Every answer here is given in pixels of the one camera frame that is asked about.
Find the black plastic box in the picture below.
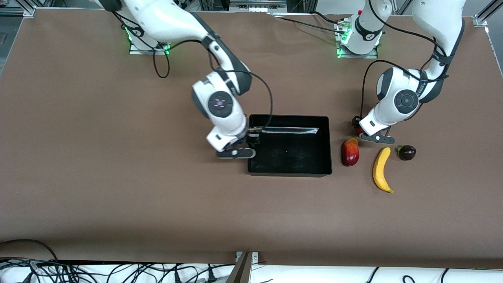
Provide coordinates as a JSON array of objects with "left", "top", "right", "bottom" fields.
[{"left": 248, "top": 114, "right": 333, "bottom": 177}]

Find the yellow banana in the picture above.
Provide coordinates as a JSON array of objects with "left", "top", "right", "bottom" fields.
[{"left": 373, "top": 147, "right": 395, "bottom": 194}]

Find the red yellow mango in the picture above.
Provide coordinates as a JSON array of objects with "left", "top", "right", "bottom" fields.
[{"left": 341, "top": 138, "right": 360, "bottom": 167}]

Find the dark purple eggplant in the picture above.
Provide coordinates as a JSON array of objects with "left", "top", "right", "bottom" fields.
[{"left": 396, "top": 145, "right": 417, "bottom": 161}]

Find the white power strip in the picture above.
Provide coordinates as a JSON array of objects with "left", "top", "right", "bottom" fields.
[{"left": 230, "top": 0, "right": 288, "bottom": 13}]

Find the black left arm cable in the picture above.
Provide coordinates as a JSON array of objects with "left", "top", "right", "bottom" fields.
[{"left": 361, "top": 0, "right": 450, "bottom": 118}]

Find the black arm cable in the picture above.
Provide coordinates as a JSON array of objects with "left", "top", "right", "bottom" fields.
[
  {"left": 112, "top": 12, "right": 274, "bottom": 128},
  {"left": 361, "top": 0, "right": 450, "bottom": 118}
]

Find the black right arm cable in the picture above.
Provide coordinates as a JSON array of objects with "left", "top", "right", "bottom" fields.
[{"left": 112, "top": 12, "right": 274, "bottom": 128}]

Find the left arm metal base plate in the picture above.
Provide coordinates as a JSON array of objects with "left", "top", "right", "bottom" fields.
[{"left": 336, "top": 18, "right": 378, "bottom": 59}]

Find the long black table cable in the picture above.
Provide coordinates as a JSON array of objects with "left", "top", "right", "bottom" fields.
[{"left": 280, "top": 17, "right": 347, "bottom": 35}]

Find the short black table cable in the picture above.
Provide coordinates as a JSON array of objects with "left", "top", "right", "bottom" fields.
[{"left": 312, "top": 11, "right": 343, "bottom": 25}]

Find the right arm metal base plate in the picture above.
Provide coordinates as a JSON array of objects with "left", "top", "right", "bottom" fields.
[{"left": 129, "top": 37, "right": 171, "bottom": 55}]

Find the grey metal post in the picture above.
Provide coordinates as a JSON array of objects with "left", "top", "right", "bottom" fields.
[{"left": 225, "top": 252, "right": 252, "bottom": 283}]

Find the aluminium frame corner profile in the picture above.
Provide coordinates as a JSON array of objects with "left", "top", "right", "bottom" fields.
[{"left": 474, "top": 0, "right": 503, "bottom": 28}]

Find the black looped floor cable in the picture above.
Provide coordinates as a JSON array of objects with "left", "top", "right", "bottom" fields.
[{"left": 0, "top": 239, "right": 59, "bottom": 262}]

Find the aluminium frame rail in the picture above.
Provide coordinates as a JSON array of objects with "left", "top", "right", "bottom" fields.
[{"left": 0, "top": 6, "right": 38, "bottom": 18}]

